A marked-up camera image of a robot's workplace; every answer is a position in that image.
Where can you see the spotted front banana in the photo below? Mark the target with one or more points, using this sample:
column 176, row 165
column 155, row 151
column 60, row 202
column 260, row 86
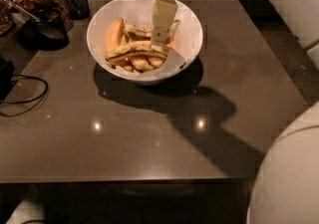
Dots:
column 137, row 48

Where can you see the white bowl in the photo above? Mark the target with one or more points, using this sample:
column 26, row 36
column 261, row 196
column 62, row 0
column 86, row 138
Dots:
column 187, row 34

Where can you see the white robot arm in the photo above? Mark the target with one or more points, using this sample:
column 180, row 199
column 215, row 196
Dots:
column 286, row 189

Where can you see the yellow left banana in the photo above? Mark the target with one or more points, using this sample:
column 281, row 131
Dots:
column 114, row 34

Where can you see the white object at bottom left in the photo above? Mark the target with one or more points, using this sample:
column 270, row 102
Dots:
column 26, row 212

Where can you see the spotted upper banana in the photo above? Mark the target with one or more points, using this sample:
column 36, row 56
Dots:
column 135, row 33

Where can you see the black device at left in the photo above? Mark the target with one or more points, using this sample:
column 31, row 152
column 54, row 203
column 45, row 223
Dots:
column 6, row 74

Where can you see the black mesh pen holder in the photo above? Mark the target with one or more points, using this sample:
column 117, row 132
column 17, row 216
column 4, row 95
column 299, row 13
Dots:
column 79, row 9

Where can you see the spotted banana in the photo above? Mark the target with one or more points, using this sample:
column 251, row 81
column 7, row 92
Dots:
column 135, row 33
column 137, row 48

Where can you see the bottom bananas pile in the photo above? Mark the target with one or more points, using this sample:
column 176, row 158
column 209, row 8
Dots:
column 139, row 64

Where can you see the glass jar at far left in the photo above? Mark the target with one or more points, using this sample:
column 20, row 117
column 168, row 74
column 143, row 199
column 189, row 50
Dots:
column 6, row 18

